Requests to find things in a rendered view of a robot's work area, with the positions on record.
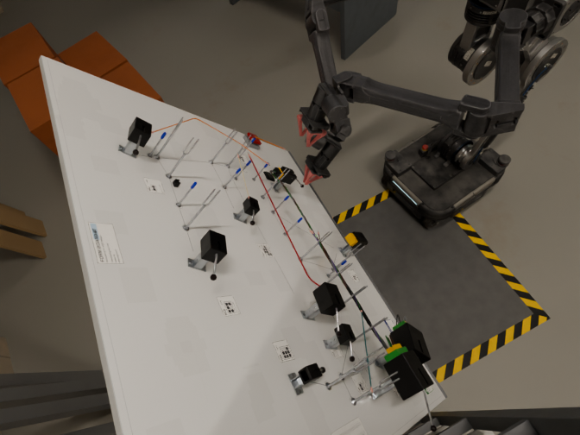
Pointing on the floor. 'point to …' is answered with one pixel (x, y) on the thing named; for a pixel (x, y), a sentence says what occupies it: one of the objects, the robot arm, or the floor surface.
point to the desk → (360, 21)
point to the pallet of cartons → (10, 53)
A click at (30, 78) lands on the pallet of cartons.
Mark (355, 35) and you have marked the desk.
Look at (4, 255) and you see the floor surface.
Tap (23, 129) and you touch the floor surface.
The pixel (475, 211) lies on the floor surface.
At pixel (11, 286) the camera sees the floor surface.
